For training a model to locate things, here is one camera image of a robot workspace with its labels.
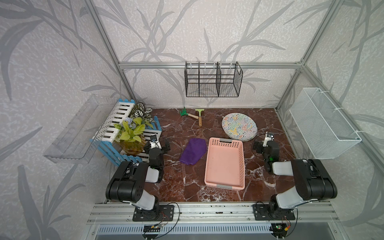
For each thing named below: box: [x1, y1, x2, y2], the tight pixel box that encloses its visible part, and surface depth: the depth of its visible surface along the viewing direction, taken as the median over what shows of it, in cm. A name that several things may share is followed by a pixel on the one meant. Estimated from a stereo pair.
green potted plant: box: [114, 117, 146, 156], surface depth 80 cm
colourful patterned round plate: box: [221, 112, 258, 142], surface depth 107 cm
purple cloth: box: [179, 138, 207, 165], surface depth 96 cm
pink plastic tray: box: [204, 137, 245, 190], surface depth 92 cm
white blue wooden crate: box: [90, 99, 162, 167], surface depth 79 cm
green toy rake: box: [180, 106, 199, 120], surface depth 118 cm
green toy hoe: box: [195, 108, 205, 127], surface depth 114 cm
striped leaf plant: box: [129, 102, 155, 123], surface depth 85 cm
